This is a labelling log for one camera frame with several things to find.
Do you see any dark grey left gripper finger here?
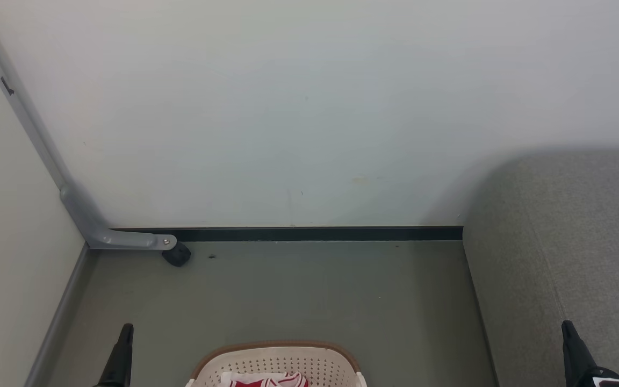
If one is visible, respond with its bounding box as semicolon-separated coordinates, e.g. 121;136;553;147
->
93;323;134;387

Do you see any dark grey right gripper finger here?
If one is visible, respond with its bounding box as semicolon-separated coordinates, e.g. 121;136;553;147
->
561;320;596;387

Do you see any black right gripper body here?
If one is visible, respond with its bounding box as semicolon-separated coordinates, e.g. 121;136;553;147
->
584;368;619;387

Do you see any red white cloth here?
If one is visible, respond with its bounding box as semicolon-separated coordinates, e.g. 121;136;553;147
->
220;371;309;387

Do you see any grey fabric sofa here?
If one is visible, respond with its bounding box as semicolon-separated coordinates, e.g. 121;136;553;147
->
463;148;619;387

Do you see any cream perforated laundry basket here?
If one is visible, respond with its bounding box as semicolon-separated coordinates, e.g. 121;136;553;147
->
185;340;368;387

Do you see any grey floor rail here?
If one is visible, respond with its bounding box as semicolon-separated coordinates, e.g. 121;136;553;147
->
24;243;98;387

